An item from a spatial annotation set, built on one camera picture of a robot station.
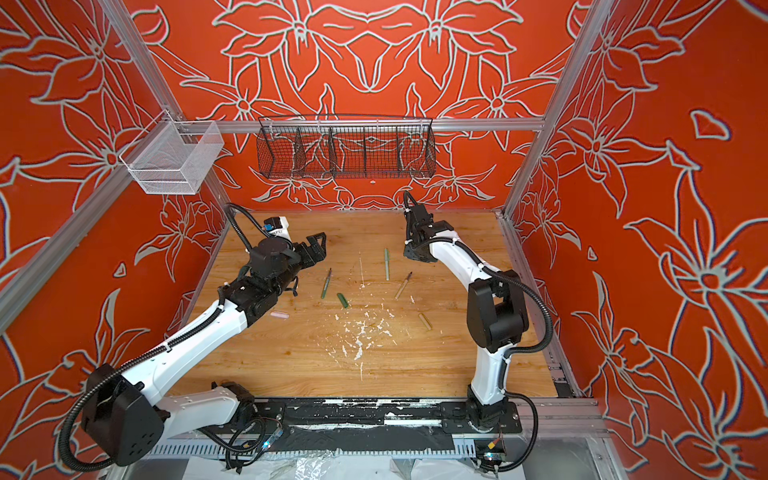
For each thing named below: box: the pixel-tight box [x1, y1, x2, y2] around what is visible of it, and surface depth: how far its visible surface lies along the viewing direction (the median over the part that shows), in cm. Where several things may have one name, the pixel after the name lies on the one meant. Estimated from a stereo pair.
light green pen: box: [384, 248, 390, 281], surface depth 105 cm
